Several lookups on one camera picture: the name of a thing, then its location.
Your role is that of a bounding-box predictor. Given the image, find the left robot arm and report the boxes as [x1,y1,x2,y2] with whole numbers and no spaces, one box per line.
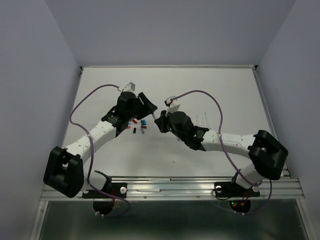
[43,91,158,198]

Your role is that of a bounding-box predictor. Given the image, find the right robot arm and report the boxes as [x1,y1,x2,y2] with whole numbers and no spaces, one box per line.
[154,110,289,195]

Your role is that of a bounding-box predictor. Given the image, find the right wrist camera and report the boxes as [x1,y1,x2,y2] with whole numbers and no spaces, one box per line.
[164,96,180,117]

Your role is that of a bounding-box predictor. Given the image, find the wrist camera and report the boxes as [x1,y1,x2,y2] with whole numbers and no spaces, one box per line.
[164,96,180,117]
[117,82,137,95]

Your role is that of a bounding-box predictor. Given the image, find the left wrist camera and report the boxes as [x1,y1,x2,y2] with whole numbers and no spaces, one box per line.
[117,82,137,95]

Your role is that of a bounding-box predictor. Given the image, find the aluminium front rail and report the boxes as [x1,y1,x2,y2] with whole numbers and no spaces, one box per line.
[40,177,305,202]

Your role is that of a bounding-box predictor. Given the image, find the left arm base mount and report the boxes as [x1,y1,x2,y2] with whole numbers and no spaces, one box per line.
[82,170,131,219]

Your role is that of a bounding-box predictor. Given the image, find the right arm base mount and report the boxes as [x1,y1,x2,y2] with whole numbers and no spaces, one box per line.
[211,173,260,214]

